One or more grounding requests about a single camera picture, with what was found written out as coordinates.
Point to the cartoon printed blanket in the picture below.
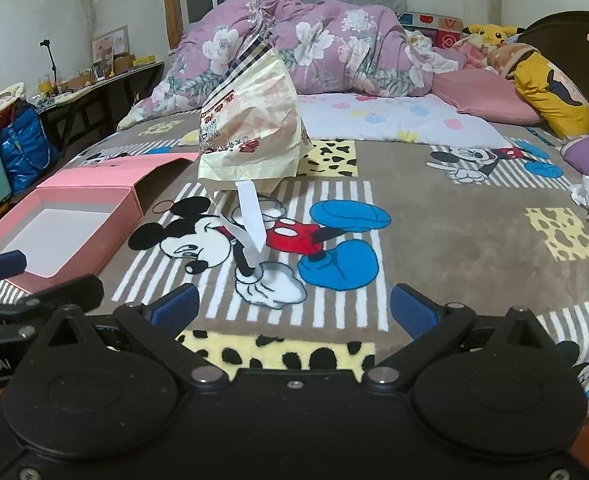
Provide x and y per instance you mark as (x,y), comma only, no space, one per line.
(449,240)

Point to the blue woven bag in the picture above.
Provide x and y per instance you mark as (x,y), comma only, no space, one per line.
(24,150)

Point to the picture frame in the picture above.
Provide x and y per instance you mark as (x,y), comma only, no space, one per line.
(109,42)

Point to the dark wooden headboard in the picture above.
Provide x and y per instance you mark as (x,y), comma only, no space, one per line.
(584,45)

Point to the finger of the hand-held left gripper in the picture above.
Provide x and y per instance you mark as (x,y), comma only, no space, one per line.
(2,266)
(74,292)

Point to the cream printed shopping bag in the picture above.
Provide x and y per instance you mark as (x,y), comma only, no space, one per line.
(254,125)

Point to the pink pillow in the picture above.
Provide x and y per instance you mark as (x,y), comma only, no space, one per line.
(484,92)

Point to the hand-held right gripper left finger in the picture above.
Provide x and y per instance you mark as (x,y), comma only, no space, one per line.
(177,307)

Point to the pink cardboard box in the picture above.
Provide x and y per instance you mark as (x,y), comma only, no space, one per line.
(124,207)

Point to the colourful printed cushion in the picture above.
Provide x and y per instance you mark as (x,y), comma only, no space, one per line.
(444,30)

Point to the yellow box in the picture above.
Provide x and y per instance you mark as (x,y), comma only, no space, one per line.
(144,61)

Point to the yellow plush cushion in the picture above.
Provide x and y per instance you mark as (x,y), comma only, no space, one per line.
(539,90)

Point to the small cardboard box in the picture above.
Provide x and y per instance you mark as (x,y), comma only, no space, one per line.
(123,62)

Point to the peach fleece blanket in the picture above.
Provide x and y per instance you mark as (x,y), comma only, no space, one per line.
(504,57)

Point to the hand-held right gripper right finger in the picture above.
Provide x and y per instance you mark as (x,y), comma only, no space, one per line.
(414,310)

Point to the crumpled white tissue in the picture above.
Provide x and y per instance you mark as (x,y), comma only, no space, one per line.
(586,192)

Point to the dark desk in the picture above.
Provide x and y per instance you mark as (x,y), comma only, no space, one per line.
(99,95)

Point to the yellow plush toy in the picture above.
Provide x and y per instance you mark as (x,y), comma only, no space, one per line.
(491,34)

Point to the black phone stand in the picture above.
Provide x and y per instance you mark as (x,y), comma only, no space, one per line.
(53,65)

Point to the purple floral quilt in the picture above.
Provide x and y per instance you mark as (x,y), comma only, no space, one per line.
(324,45)

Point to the white patterned cloth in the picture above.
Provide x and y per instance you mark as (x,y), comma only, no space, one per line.
(434,57)

